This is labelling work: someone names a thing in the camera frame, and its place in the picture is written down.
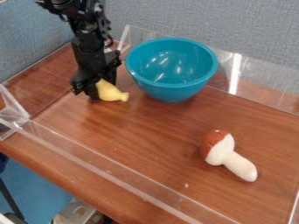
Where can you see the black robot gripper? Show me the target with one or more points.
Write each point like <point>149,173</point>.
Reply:
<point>97,64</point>

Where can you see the blue plastic bowl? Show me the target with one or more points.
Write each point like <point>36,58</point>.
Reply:
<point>171,67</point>

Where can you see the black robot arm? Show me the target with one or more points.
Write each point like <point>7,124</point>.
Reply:
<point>85,15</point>

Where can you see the clear acrylic tray walls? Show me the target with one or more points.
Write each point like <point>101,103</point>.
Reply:
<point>127,156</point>

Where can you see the brown and white toy mushroom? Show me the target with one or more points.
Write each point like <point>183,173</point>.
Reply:
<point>218,152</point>

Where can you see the grey metal bracket under table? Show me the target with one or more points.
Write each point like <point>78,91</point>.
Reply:
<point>78,213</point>

